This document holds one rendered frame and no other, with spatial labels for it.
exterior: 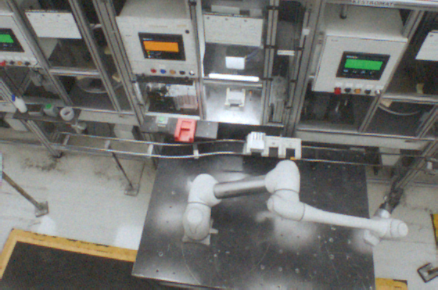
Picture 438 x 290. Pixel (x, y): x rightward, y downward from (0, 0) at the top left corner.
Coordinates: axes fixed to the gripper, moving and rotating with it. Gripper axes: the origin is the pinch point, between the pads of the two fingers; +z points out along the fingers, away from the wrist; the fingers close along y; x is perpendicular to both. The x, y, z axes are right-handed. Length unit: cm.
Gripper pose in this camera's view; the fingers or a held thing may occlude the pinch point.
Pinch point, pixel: (398, 184)
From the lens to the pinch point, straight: 240.8
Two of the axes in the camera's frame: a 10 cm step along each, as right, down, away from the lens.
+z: 5.9, -7.1, 3.8
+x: 6.1, 0.9, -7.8
